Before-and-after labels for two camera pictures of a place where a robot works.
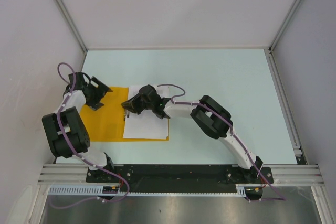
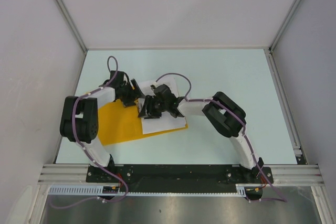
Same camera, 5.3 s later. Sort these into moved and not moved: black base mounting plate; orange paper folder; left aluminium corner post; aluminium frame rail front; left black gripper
Moved: left black gripper; orange paper folder
Not moved: left aluminium corner post; black base mounting plate; aluminium frame rail front
